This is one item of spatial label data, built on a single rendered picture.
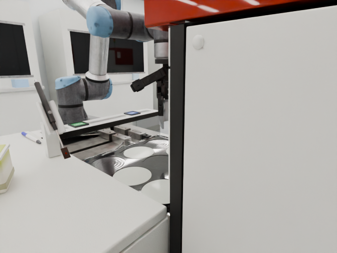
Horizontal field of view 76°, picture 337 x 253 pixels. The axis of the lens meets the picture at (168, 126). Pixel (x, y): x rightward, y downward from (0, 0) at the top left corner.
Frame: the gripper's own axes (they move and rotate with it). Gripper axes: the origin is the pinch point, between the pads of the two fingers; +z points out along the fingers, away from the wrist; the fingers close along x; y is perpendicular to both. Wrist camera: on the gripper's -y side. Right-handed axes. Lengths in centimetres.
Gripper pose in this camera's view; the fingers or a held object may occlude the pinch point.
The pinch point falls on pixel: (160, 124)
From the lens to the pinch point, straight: 69.0
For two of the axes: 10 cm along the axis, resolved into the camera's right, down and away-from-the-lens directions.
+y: 10.0, 0.0, -0.2
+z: 0.0, 9.6, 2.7
